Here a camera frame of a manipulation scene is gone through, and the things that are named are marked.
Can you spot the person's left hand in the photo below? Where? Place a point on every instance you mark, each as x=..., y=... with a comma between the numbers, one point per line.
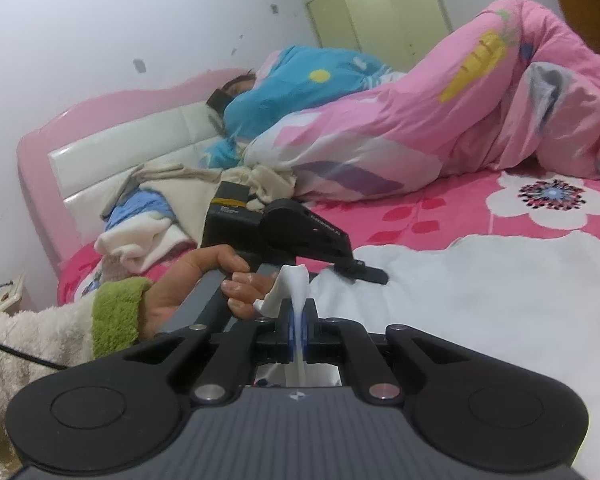
x=175, y=295

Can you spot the beige cloth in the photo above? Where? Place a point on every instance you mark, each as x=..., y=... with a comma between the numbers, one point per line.
x=190, y=185

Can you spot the white nightstand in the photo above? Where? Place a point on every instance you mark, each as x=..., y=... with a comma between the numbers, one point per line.
x=12, y=295

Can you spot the white shirt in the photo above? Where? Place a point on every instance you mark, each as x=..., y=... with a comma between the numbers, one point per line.
x=480, y=310

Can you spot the blue fleece blanket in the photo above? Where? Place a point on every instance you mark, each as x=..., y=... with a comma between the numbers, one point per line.
x=300, y=85

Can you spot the pink bed headboard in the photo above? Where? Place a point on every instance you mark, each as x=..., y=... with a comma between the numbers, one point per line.
x=105, y=130

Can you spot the pale yellow wardrobe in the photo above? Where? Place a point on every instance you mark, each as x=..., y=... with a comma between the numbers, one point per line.
x=380, y=15

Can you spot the black face mask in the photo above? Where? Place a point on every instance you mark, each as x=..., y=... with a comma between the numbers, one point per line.
x=217, y=100

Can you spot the pink carrot print quilt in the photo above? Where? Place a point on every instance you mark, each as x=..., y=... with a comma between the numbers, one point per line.
x=430, y=125

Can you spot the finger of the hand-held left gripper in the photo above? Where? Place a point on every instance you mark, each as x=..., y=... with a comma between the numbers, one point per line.
x=362, y=274

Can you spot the pink floral bed sheet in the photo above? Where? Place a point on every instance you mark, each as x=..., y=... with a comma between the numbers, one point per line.
x=430, y=215

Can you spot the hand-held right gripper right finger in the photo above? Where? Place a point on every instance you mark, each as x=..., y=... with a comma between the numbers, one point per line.
x=307, y=331

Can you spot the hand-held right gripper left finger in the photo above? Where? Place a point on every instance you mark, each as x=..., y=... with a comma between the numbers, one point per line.
x=292, y=331

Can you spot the white and blue fleece cloth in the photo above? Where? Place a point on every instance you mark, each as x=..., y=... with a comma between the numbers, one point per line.
x=135, y=235

